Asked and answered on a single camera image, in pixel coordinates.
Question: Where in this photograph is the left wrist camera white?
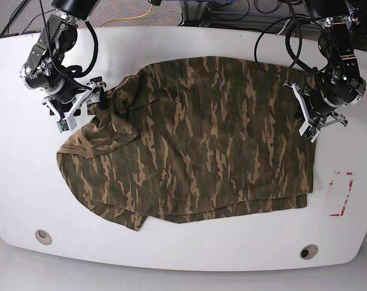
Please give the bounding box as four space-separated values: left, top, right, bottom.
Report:
299 121 320 143

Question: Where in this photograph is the left table cable grommet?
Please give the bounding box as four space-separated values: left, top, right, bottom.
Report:
35 230 52 246

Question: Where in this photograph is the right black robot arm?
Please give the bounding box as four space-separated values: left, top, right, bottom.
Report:
21 1 108 123

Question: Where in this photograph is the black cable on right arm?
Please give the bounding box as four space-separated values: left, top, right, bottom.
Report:
37 0 90 92

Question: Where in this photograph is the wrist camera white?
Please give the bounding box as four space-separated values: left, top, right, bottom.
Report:
56 116 77 133
299 121 320 143

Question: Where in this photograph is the red tape rectangle marking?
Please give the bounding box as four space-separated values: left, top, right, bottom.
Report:
324 172 354 217

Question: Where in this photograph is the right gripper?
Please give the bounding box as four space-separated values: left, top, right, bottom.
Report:
42 77 109 121

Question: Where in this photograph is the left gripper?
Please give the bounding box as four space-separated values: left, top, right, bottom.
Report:
283 81 348 131

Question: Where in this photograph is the right table cable grommet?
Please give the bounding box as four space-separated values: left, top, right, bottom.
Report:
300 244 318 260

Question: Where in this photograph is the camouflage t-shirt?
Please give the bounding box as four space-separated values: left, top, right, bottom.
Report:
56 56 315 231

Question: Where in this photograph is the table cable grommet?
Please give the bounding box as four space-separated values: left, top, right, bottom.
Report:
35 230 52 246
300 244 318 260

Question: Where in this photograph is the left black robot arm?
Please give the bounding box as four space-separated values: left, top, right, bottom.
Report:
270 1 366 142

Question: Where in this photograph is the yellow cable on floor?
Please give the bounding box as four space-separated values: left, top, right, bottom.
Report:
99 1 155 28

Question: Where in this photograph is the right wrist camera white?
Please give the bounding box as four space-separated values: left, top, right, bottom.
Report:
56 116 77 133

